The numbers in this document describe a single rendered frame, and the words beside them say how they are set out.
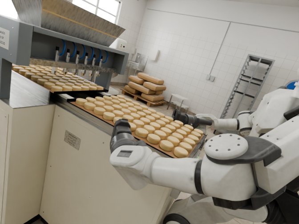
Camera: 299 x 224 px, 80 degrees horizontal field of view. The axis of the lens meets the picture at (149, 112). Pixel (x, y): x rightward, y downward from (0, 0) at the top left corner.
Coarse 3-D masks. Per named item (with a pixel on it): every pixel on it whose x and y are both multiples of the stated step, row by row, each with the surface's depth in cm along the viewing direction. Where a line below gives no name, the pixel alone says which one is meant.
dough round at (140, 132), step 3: (138, 129) 71; (141, 129) 71; (144, 129) 72; (135, 132) 71; (138, 132) 69; (141, 132) 69; (144, 132) 69; (147, 132) 70; (138, 135) 69; (141, 135) 69; (144, 135) 69; (147, 135) 70
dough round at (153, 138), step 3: (150, 135) 69; (153, 135) 70; (156, 135) 70; (147, 138) 68; (150, 138) 67; (153, 138) 67; (156, 138) 68; (159, 138) 68; (150, 141) 67; (153, 141) 67; (156, 141) 67; (159, 141) 68
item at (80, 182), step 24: (72, 120) 86; (72, 144) 89; (96, 144) 81; (48, 168) 101; (72, 168) 91; (96, 168) 83; (48, 192) 104; (72, 192) 94; (96, 192) 85; (120, 192) 78; (144, 192) 72; (168, 192) 68; (48, 216) 107; (72, 216) 97; (96, 216) 88; (120, 216) 80; (144, 216) 74
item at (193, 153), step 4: (96, 96) 98; (100, 96) 101; (68, 100) 82; (72, 100) 84; (72, 104) 80; (80, 108) 78; (88, 112) 77; (96, 116) 75; (104, 120) 73; (204, 136) 92; (200, 140) 85; (148, 144) 65; (200, 144) 77; (156, 148) 64; (196, 148) 75; (164, 152) 63; (192, 152) 70; (192, 156) 64
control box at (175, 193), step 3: (198, 153) 86; (195, 156) 82; (174, 189) 72; (171, 192) 72; (174, 192) 72; (177, 192) 71; (171, 195) 73; (174, 195) 72; (177, 195) 71; (174, 198) 72
